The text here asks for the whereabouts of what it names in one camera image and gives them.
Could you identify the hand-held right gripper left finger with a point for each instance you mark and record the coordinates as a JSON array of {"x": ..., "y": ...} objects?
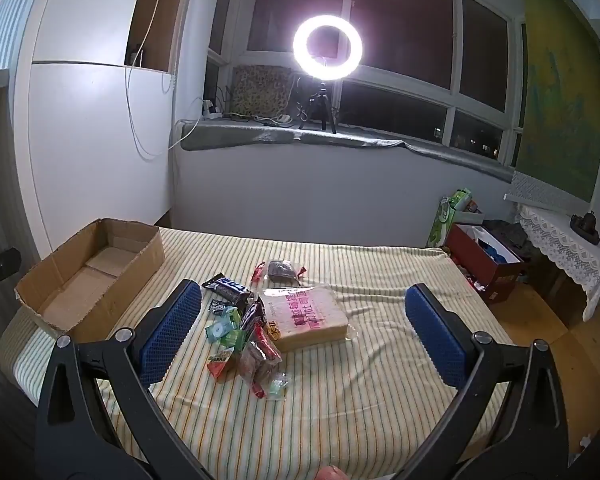
[{"x": 172, "y": 330}]

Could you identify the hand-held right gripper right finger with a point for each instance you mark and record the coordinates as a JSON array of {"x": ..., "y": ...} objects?
[{"x": 440, "y": 335}]

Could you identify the teal round candy packet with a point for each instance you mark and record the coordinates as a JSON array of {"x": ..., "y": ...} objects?
[{"x": 215, "y": 331}]

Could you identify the green egg snack packet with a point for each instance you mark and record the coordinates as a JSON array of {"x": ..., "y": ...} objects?
[{"x": 231, "y": 322}]

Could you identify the brown cardboard box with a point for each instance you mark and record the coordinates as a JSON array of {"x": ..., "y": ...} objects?
[{"x": 70, "y": 295}]

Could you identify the purple snack bar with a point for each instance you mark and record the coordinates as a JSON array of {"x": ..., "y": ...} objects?
[{"x": 250, "y": 317}]

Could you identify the black white small packet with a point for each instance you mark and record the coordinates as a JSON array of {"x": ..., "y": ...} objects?
[{"x": 217, "y": 306}]

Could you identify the red storage box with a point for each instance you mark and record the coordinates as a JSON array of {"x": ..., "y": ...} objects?
[{"x": 475, "y": 260}]

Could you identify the pile of small snack packets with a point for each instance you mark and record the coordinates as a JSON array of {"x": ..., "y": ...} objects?
[{"x": 260, "y": 360}]

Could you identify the striped bed sheet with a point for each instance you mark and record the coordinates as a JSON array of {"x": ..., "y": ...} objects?
[{"x": 355, "y": 410}]

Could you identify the green paper bag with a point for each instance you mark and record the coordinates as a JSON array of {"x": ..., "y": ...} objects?
[{"x": 442, "y": 220}]

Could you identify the dark cloth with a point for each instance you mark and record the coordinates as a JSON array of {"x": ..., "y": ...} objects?
[{"x": 505, "y": 232}]

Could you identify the dark brown snack packet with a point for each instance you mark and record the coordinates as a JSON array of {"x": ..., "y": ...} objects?
[{"x": 282, "y": 270}]

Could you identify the bread package with pink label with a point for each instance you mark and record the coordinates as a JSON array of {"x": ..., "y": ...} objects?
[{"x": 305, "y": 320}]

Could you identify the white wardrobe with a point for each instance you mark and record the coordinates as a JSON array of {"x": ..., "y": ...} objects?
[{"x": 80, "y": 135}]

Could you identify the white lace tablecloth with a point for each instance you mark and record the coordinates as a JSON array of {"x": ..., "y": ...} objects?
[{"x": 565, "y": 235}]

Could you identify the white perforated panel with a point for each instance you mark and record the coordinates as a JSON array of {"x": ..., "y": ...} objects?
[{"x": 540, "y": 190}]

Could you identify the dark figurine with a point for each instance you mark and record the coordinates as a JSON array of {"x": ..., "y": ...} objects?
[{"x": 586, "y": 225}]

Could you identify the white charger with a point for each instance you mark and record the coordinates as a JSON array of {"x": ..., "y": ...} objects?
[{"x": 209, "y": 109}]

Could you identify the white power strip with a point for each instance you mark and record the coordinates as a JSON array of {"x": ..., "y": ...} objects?
[{"x": 276, "y": 119}]

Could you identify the patterned cushion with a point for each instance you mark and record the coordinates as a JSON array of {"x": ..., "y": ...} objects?
[{"x": 260, "y": 90}]

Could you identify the black tripod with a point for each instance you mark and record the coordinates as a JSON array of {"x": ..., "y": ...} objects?
[{"x": 321, "y": 97}]

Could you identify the window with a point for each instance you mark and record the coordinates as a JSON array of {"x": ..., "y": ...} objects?
[{"x": 405, "y": 25}]

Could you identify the green wall poster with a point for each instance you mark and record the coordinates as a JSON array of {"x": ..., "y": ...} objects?
[{"x": 555, "y": 85}]

